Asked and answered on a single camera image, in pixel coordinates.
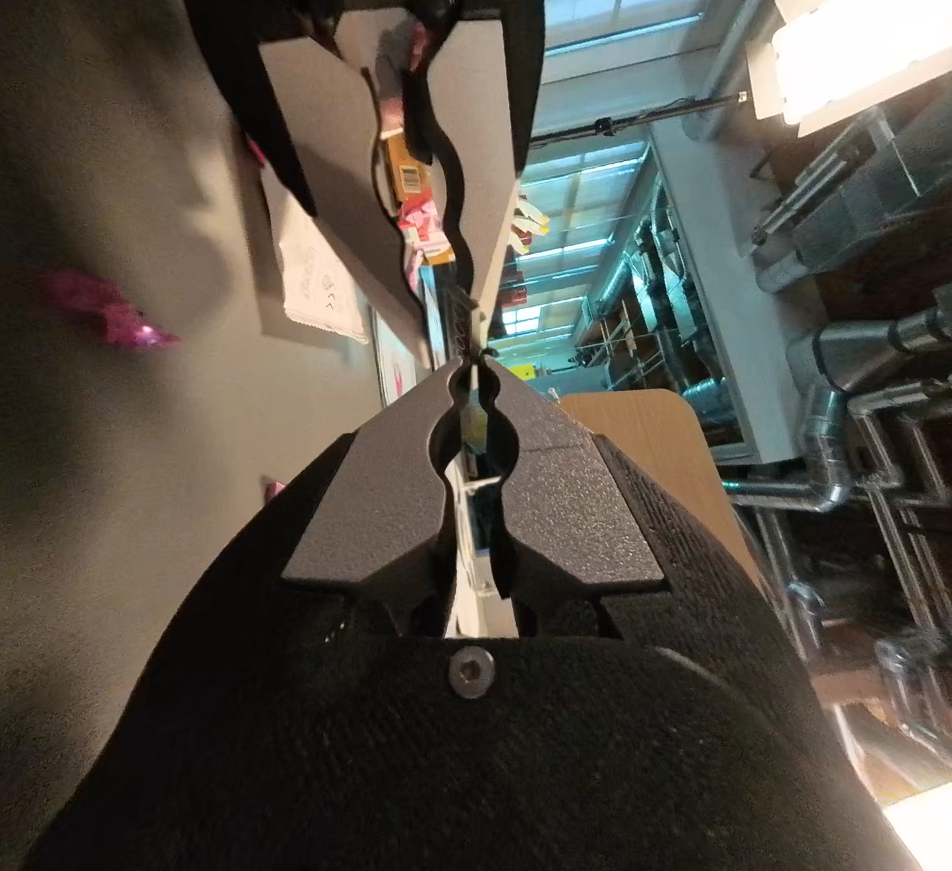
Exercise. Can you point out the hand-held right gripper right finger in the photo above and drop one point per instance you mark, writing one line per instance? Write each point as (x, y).
(580, 514)

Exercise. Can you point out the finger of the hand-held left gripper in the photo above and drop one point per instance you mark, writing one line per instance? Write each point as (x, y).
(327, 142)
(483, 112)

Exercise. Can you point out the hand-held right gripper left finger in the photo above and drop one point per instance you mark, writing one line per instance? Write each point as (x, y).
(372, 506)

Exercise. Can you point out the orange cardboard box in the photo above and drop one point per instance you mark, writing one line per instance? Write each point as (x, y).
(407, 175)

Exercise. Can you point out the wooden table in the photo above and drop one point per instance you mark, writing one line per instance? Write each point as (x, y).
(654, 454)

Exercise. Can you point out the heap of pink toy bricks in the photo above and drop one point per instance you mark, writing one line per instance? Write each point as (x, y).
(420, 225)

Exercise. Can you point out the white instruction sheet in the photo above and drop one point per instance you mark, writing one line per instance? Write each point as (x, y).
(320, 283)

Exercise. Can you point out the printed sheet with pink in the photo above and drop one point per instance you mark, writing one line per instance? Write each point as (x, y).
(393, 365)

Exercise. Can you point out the black light stand pole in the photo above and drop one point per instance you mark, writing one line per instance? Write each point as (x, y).
(639, 116)

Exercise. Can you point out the pink foil wrapper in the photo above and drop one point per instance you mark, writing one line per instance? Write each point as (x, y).
(119, 317)

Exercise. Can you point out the silver metal ducts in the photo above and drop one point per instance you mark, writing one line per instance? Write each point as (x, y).
(833, 380)

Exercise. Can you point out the white studio light panel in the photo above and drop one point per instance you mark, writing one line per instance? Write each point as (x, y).
(863, 30)

